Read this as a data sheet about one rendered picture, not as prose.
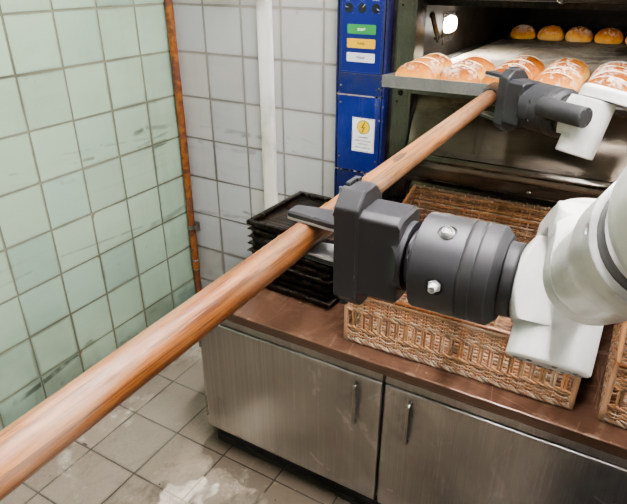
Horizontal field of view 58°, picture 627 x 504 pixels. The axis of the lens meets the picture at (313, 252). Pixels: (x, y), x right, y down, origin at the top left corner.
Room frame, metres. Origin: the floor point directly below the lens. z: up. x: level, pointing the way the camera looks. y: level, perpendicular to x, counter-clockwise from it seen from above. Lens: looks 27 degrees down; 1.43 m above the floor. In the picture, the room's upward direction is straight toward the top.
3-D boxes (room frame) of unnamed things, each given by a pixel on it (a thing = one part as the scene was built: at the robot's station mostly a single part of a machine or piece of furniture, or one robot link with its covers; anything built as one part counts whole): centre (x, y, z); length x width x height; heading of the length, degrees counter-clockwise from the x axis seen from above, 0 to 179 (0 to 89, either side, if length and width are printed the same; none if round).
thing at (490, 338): (1.26, -0.43, 0.72); 0.56 x 0.49 x 0.28; 61
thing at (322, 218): (0.51, -0.01, 1.22); 0.06 x 0.03 x 0.02; 60
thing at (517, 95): (1.10, -0.42, 1.20); 0.12 x 0.10 x 0.13; 26
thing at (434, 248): (0.46, -0.08, 1.20); 0.12 x 0.10 x 0.13; 60
